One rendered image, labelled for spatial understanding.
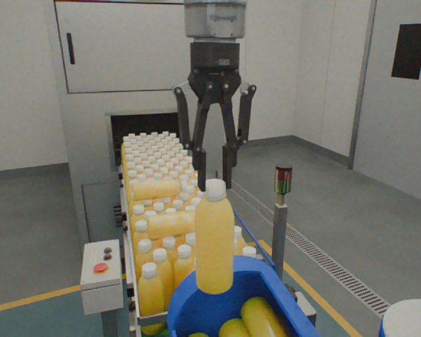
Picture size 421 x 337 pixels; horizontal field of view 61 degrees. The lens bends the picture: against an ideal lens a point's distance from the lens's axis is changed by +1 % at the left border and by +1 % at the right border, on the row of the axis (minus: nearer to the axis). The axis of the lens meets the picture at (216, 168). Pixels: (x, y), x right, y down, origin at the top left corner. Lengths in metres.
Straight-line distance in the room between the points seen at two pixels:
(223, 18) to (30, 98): 4.46
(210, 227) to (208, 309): 0.32
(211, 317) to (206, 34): 0.64
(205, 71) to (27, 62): 4.37
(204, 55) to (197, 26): 0.04
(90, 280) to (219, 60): 0.70
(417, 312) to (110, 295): 0.80
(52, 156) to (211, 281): 4.49
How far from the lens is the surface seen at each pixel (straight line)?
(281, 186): 1.31
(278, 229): 1.39
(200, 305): 0.87
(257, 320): 0.81
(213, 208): 0.60
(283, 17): 5.81
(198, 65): 0.53
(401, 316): 1.07
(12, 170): 5.13
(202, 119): 0.56
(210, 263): 0.64
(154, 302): 1.05
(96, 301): 1.05
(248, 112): 0.58
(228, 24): 0.52
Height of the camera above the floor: 1.69
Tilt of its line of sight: 20 degrees down
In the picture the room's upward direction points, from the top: straight up
